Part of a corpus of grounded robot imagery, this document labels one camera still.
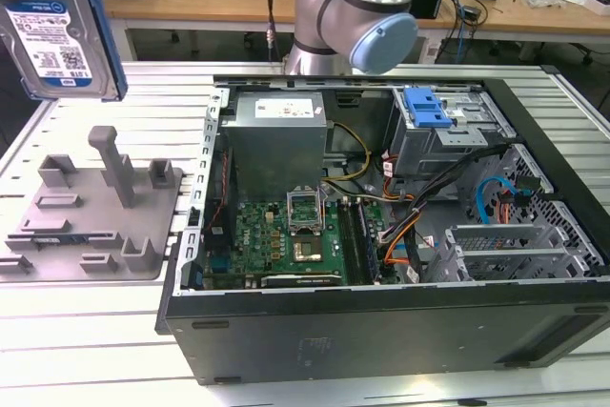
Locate yellow black power wires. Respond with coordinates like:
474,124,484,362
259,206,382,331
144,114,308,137
322,122,374,185

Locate black graphics card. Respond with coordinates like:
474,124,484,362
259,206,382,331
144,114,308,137
247,272,344,290

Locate RAM stick with blue label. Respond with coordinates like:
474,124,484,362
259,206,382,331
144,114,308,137
30,234,90,247

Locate green motherboard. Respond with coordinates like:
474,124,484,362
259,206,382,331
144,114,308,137
202,196,397,290

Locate black RAM stick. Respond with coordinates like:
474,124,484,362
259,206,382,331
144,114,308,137
356,200,385,284

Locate hard disk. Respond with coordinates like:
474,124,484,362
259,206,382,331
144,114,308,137
0,0,130,104

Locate black cable bundle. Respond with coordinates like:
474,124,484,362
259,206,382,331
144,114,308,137
378,144,506,284

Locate metal socket cover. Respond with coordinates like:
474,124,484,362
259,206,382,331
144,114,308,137
284,186,326,235

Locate black PC case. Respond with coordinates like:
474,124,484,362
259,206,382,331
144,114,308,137
154,65,610,387

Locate blue plastic drive latch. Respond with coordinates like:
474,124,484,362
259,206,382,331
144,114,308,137
402,86,454,130

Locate grey metal drive cage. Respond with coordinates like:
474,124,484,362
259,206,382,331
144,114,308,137
383,85,519,179

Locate wooden desk white frame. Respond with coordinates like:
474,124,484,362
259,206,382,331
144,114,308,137
102,0,299,63
414,0,610,65

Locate orange data wire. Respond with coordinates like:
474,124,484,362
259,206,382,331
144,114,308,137
383,209,430,266

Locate grey power supply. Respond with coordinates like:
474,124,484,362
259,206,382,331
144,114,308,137
219,91,331,190

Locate black cable silver connector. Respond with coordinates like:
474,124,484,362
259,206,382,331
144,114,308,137
264,0,296,63

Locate blue data wire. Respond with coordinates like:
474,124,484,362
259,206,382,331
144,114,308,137
475,176,519,226

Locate red orange power wire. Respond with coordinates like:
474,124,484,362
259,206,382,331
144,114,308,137
493,177,545,226

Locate CPU socket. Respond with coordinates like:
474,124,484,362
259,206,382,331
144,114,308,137
290,234,325,265

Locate grey metal disk bay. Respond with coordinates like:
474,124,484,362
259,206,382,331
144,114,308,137
418,222,604,284

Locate grey parts rack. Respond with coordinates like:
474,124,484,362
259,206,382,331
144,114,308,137
0,124,186,285

